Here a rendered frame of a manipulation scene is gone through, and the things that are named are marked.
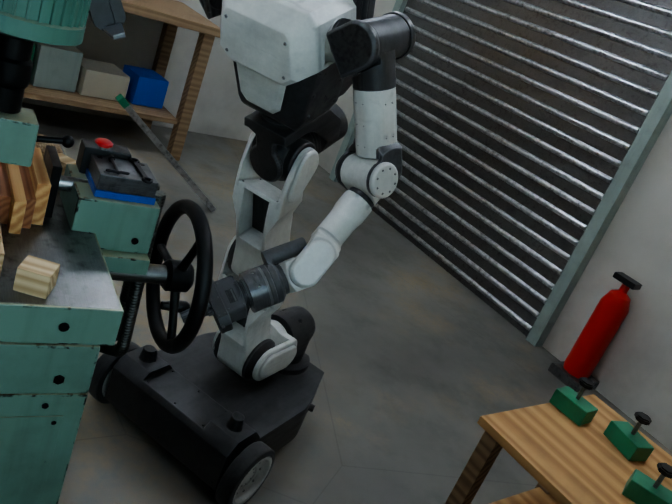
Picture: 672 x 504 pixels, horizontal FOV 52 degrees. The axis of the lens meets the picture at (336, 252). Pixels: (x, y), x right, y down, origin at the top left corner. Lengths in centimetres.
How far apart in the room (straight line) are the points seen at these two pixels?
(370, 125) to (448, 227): 292
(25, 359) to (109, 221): 26
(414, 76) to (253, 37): 328
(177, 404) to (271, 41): 106
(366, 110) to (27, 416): 84
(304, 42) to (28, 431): 88
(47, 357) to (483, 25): 372
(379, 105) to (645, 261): 241
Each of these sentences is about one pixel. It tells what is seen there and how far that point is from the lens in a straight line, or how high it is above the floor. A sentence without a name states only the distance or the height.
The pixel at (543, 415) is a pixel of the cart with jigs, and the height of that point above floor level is 53.
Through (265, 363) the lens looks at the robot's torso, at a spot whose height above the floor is 30.
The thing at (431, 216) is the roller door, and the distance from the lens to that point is 445.
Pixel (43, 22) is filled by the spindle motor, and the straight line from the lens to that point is 104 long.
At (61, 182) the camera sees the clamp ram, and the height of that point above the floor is 96.
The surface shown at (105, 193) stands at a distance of 119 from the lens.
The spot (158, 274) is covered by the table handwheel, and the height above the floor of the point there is 82.
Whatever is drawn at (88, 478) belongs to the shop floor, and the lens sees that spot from 205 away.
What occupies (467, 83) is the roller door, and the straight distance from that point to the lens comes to 444.
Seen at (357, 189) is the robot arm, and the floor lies 101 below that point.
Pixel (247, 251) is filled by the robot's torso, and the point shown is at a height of 66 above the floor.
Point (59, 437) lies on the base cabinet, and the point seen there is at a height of 62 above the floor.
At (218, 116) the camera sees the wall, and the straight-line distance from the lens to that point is 522.
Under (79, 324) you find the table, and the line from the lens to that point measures 101.
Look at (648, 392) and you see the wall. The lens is 369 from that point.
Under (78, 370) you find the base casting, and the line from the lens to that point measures 113.
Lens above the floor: 142
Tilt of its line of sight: 21 degrees down
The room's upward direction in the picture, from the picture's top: 22 degrees clockwise
